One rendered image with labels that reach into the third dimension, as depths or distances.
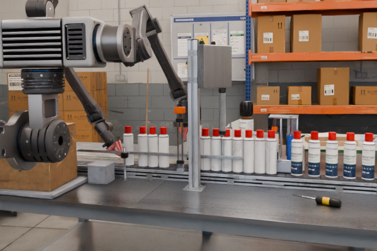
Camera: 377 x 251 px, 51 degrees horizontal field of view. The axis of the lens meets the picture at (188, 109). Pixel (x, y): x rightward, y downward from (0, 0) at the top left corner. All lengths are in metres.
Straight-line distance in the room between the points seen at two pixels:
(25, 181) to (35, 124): 0.58
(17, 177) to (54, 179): 0.16
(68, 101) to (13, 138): 3.94
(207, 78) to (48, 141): 0.74
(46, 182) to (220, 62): 0.92
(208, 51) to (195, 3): 4.65
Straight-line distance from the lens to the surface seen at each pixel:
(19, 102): 5.52
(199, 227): 1.58
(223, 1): 6.33
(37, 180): 1.86
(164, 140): 1.97
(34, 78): 1.34
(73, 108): 5.26
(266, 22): 5.52
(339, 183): 1.86
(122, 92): 6.56
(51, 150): 1.33
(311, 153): 1.86
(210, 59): 1.74
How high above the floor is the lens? 1.35
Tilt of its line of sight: 5 degrees down
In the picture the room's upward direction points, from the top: 1 degrees counter-clockwise
